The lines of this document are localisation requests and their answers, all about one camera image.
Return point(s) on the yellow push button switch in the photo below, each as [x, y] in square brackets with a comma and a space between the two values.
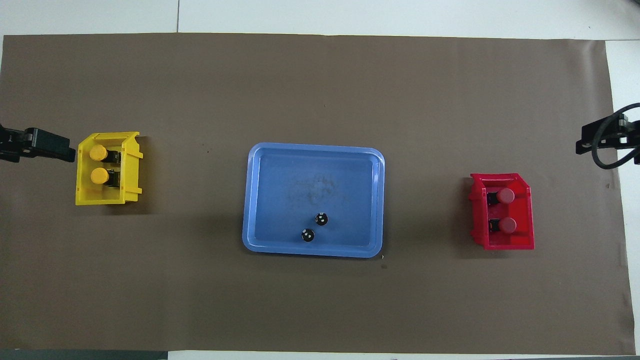
[98, 152]
[99, 176]

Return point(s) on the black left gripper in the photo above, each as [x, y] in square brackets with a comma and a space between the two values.
[11, 136]

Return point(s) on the red plastic parts bin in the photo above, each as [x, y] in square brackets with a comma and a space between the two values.
[520, 242]

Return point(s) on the brown paper table mat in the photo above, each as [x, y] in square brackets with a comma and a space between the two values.
[200, 300]

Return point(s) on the yellow plastic parts bin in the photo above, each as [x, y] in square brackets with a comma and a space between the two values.
[100, 199]

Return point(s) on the red push button switch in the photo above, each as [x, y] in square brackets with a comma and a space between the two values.
[505, 195]
[508, 225]

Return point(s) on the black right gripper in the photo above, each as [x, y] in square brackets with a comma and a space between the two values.
[629, 132]

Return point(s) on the black cylindrical capacitor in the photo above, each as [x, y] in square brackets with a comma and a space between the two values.
[321, 218]
[307, 235]

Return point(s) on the blue plastic tray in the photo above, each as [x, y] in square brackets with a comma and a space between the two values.
[280, 200]

